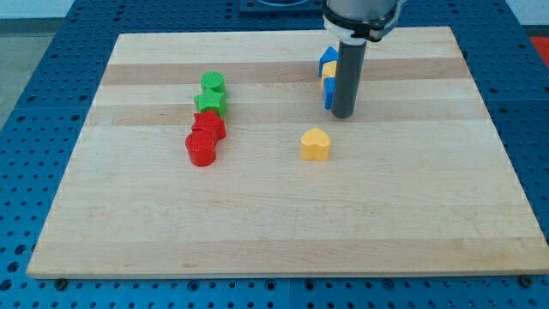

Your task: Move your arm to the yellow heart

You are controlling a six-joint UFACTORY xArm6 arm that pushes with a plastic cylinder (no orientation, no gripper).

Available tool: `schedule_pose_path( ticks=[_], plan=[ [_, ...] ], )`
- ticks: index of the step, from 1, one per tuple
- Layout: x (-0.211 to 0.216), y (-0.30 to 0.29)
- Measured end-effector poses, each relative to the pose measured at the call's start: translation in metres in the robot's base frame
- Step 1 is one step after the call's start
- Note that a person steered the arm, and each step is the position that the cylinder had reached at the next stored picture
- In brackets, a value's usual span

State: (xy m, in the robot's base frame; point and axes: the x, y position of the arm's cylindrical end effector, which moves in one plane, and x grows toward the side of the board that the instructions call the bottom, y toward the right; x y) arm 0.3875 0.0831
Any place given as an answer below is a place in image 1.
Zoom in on yellow heart block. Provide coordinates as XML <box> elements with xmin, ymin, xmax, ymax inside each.
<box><xmin>300</xmin><ymin>128</ymin><xmax>331</xmax><ymax>161</ymax></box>

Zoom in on blue block behind rod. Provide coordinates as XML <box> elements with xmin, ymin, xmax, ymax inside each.
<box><xmin>323</xmin><ymin>77</ymin><xmax>335</xmax><ymax>110</ymax></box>

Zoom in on wooden board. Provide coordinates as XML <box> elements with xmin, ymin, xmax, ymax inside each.
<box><xmin>27</xmin><ymin>27</ymin><xmax>548</xmax><ymax>279</ymax></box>

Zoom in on red star block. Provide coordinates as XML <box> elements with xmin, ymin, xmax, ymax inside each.
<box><xmin>191</xmin><ymin>110</ymin><xmax>227</xmax><ymax>143</ymax></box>

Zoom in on red cylinder block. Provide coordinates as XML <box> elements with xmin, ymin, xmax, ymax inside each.
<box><xmin>185</xmin><ymin>130</ymin><xmax>218</xmax><ymax>167</ymax></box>

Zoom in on green star block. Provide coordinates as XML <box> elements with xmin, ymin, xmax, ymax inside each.
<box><xmin>194</xmin><ymin>88</ymin><xmax>227</xmax><ymax>118</ymax></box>

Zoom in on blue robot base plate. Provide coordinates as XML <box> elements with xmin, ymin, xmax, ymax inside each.
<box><xmin>238</xmin><ymin>0</ymin><xmax>323</xmax><ymax>16</ymax></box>

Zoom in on blue pentagon block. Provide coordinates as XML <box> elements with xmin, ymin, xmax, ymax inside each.
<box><xmin>317</xmin><ymin>46</ymin><xmax>338</xmax><ymax>77</ymax></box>

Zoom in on yellow block behind rod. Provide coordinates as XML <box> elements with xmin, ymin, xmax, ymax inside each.
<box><xmin>320</xmin><ymin>60</ymin><xmax>337</xmax><ymax>89</ymax></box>

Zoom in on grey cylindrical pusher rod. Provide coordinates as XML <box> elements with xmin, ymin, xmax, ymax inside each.
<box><xmin>331</xmin><ymin>41</ymin><xmax>367</xmax><ymax>118</ymax></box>

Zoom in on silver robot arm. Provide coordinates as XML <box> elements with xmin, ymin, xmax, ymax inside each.
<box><xmin>323</xmin><ymin>0</ymin><xmax>406</xmax><ymax>45</ymax></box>

